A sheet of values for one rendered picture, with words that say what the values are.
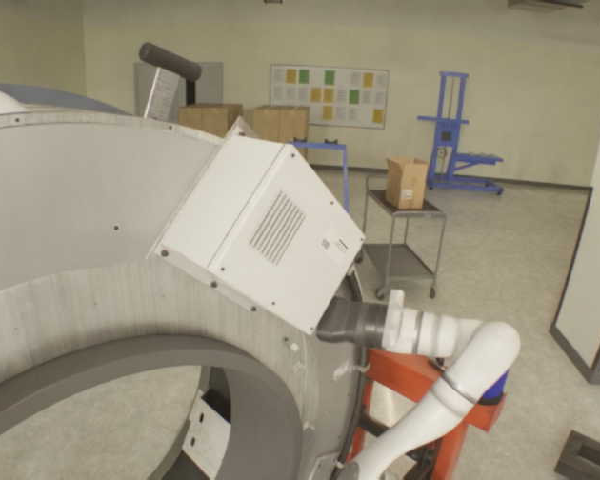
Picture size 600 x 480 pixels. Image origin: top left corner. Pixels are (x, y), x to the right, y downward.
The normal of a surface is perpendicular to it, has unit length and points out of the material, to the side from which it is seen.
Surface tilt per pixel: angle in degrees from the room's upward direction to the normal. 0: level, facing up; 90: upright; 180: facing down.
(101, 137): 90
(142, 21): 90
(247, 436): 81
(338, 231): 90
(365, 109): 90
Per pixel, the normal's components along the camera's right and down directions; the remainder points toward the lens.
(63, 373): 0.03, -0.93
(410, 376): -0.69, 0.23
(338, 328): -0.19, -0.44
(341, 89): -0.07, 0.36
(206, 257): -0.48, -0.46
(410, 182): 0.22, 0.38
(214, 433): -0.62, -0.22
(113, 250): 0.73, 0.27
